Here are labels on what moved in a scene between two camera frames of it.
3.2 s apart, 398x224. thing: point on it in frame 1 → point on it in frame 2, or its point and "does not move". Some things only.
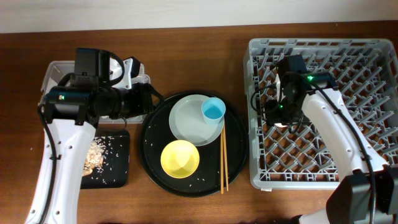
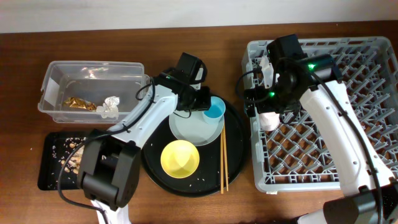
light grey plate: [186, 121] does not move
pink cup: [279, 124] → [269, 121]
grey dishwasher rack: [365, 71] does not move
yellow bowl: [180, 158] does not move
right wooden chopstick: [224, 126] does not move
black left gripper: [146, 99] → [203, 101]
